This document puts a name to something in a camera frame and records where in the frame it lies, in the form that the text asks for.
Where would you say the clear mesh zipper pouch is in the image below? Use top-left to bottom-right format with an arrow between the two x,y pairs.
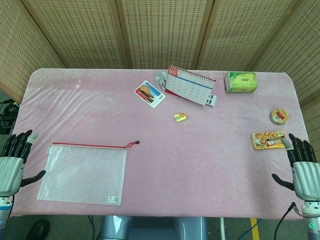
36,140 -> 141,207

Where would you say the orange yellow snack box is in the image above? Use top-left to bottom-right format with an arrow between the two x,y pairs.
250,131 -> 287,152

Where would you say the grey robot torso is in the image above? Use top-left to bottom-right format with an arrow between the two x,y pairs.
98,215 -> 208,240

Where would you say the white grey plastic holder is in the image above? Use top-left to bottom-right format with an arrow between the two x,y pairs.
204,94 -> 218,108

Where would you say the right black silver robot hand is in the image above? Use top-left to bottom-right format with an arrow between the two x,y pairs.
271,133 -> 320,202

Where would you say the red white desk calendar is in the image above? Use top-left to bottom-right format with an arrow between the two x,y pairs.
163,65 -> 217,107

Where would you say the green tissue pack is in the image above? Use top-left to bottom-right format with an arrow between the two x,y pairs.
223,71 -> 259,94

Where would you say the blue floor cable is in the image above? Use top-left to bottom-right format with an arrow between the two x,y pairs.
87,215 -> 97,240

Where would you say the postcard with temple picture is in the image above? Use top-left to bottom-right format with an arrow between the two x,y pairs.
133,79 -> 167,109

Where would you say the black shoe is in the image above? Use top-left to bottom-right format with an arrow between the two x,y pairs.
26,219 -> 51,240

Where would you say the black equipment on floor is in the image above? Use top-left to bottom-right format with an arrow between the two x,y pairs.
0,99 -> 20,135

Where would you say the pink tablecloth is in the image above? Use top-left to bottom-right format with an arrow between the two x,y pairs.
11,67 -> 319,221

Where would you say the round tan tin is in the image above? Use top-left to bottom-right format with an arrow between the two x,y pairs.
269,107 -> 289,125

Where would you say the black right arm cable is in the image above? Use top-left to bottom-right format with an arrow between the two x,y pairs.
273,201 -> 299,240

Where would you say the small yellow wrapped candy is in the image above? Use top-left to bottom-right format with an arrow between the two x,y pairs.
174,112 -> 188,123

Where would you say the woven bamboo folding screen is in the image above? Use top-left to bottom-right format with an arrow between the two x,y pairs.
0,0 -> 320,137

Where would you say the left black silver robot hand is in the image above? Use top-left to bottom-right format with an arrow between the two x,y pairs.
0,129 -> 47,197

